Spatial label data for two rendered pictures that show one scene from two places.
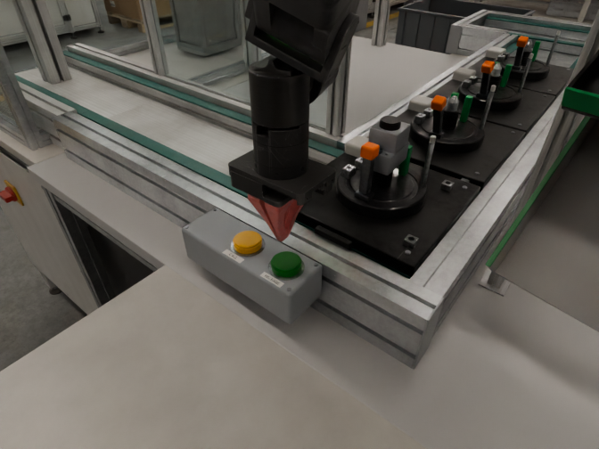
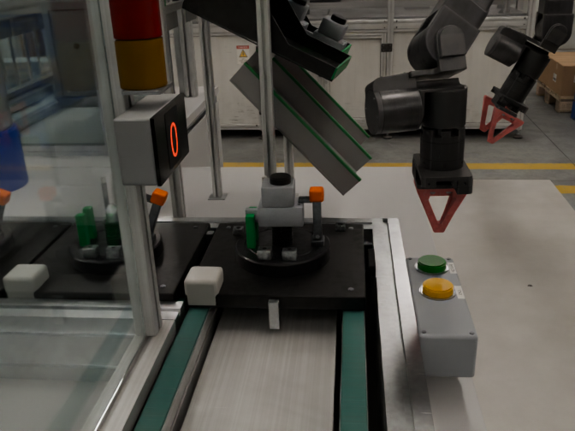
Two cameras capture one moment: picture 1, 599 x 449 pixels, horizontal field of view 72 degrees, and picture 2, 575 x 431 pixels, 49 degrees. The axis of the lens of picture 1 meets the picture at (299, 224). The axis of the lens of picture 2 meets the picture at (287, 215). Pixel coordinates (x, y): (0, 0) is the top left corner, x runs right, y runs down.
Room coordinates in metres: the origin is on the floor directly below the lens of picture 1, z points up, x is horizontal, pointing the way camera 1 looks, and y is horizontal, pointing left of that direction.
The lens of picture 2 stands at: (1.00, 0.59, 1.39)
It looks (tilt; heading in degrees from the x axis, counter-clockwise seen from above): 23 degrees down; 238
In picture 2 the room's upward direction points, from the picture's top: 2 degrees counter-clockwise
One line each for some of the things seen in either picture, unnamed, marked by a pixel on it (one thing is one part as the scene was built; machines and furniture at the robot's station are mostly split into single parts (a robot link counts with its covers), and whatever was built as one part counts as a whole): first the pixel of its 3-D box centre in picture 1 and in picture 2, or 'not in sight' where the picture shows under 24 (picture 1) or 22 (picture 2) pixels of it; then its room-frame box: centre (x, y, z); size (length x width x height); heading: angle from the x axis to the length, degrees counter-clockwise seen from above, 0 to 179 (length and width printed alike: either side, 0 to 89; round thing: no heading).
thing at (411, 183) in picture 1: (381, 187); (282, 249); (0.55, -0.13, 0.98); 0.14 x 0.14 x 0.02
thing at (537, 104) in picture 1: (493, 80); not in sight; (0.94, -0.44, 1.01); 0.24 x 0.24 x 0.13; 51
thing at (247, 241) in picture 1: (248, 244); (437, 290); (0.43, 0.07, 0.96); 0.04 x 0.04 x 0.02
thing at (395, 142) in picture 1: (390, 139); (274, 198); (0.56, -0.13, 1.06); 0.08 x 0.04 x 0.07; 144
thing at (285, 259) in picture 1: (286, 265); (431, 266); (0.39, 0.02, 0.96); 0.04 x 0.04 x 0.02
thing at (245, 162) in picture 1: (281, 151); (441, 150); (0.38, 0.02, 1.13); 0.10 x 0.07 x 0.07; 53
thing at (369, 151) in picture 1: (370, 167); (311, 213); (0.51, -0.10, 1.04); 0.04 x 0.02 x 0.08; 141
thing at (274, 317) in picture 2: not in sight; (274, 314); (0.63, -0.03, 0.95); 0.01 x 0.01 x 0.04; 51
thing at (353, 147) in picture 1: (360, 151); (204, 286); (0.69, -0.11, 0.97); 0.05 x 0.05 x 0.04; 51
